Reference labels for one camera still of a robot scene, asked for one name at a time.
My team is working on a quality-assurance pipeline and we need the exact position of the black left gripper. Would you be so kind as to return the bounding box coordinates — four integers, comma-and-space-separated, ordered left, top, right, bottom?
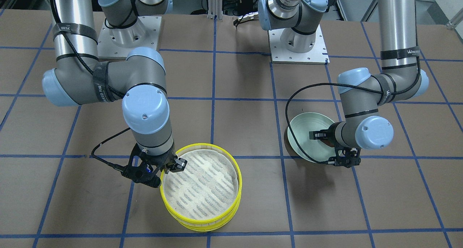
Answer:
309, 122, 361, 168

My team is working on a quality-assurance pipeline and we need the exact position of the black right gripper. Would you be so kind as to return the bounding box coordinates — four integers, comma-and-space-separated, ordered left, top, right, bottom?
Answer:
121, 145, 187, 188

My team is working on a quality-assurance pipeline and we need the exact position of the brown bun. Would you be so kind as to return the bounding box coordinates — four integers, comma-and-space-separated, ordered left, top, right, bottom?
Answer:
322, 138, 337, 147

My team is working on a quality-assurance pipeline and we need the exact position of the yellow steamer basket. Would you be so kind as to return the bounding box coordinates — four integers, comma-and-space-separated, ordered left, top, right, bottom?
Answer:
160, 143, 242, 221
164, 200, 241, 232

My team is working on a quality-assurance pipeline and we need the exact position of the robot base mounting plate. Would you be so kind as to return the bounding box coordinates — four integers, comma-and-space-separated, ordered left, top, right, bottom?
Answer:
268, 25, 330, 65

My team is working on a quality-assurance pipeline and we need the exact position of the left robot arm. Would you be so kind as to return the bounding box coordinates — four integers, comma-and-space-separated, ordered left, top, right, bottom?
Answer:
257, 0, 429, 168

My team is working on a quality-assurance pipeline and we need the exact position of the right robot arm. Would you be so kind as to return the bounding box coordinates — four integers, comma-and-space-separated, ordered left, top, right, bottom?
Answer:
42, 0, 187, 188

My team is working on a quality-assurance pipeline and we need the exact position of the mint green plate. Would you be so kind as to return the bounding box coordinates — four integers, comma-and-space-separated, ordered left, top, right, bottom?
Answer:
287, 112, 340, 163

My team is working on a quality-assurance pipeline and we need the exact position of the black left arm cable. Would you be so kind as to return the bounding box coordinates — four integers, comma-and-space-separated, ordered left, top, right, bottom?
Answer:
285, 82, 384, 164

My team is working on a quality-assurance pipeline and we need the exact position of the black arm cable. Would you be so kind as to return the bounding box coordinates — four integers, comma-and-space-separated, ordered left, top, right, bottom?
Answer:
91, 127, 131, 172
285, 82, 384, 164

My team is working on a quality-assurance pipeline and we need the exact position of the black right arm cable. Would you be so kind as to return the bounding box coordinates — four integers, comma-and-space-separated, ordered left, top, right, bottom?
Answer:
91, 127, 131, 172

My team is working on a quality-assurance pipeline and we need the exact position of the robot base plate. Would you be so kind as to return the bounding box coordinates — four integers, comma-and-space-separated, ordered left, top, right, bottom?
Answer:
97, 16, 162, 60

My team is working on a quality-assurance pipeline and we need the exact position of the aluminium frame post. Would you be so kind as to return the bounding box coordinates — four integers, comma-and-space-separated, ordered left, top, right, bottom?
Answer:
207, 0, 224, 22

